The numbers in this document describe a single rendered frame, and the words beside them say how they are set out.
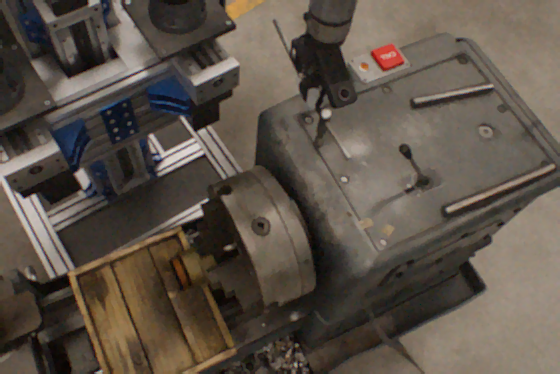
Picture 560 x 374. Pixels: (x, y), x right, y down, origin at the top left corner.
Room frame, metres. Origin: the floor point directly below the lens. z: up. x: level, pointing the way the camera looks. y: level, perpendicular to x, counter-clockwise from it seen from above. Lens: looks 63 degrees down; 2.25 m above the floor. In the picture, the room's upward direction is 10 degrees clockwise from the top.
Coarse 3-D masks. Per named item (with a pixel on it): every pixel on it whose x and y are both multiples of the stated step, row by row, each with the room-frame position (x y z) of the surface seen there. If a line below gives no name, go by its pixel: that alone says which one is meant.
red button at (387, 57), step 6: (378, 48) 0.91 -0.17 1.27; (384, 48) 0.92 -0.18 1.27; (390, 48) 0.92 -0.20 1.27; (372, 54) 0.90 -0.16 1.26; (378, 54) 0.89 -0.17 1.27; (384, 54) 0.90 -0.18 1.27; (390, 54) 0.90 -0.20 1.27; (396, 54) 0.90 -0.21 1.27; (378, 60) 0.88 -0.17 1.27; (384, 60) 0.88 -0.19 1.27; (390, 60) 0.88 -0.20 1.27; (396, 60) 0.89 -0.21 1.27; (402, 60) 0.89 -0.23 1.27; (384, 66) 0.86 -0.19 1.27; (390, 66) 0.87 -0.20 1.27; (396, 66) 0.88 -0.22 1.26
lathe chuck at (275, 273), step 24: (240, 192) 0.49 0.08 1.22; (264, 192) 0.50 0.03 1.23; (240, 216) 0.43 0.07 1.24; (264, 216) 0.44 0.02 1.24; (240, 240) 0.40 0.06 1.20; (264, 240) 0.40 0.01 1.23; (288, 240) 0.41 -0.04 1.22; (264, 264) 0.35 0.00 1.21; (288, 264) 0.37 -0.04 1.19; (264, 288) 0.32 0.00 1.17; (288, 288) 0.34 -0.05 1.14; (264, 312) 0.29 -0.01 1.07
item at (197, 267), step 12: (180, 252) 0.38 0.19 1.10; (192, 252) 0.38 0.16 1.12; (180, 264) 0.35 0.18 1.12; (192, 264) 0.35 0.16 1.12; (204, 264) 0.36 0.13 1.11; (216, 264) 0.37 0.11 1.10; (180, 276) 0.33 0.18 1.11; (192, 276) 0.33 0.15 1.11; (204, 276) 0.34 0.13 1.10; (180, 288) 0.31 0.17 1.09
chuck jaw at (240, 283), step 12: (228, 264) 0.38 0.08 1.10; (240, 264) 0.38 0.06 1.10; (216, 276) 0.34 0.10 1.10; (228, 276) 0.35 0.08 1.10; (240, 276) 0.35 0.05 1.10; (216, 288) 0.33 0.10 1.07; (228, 288) 0.32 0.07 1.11; (240, 288) 0.33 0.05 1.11; (252, 288) 0.33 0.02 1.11; (240, 300) 0.30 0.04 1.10; (252, 300) 0.30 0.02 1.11
